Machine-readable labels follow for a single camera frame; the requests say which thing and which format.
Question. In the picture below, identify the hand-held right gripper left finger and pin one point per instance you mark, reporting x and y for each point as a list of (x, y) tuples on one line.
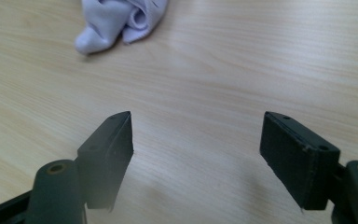
[(105, 155)]

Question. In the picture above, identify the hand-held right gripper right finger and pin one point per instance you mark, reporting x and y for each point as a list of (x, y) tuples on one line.
[(295, 161)]

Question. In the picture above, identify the white patterned t-shirt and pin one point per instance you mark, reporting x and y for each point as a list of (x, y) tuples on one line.
[(112, 21)]

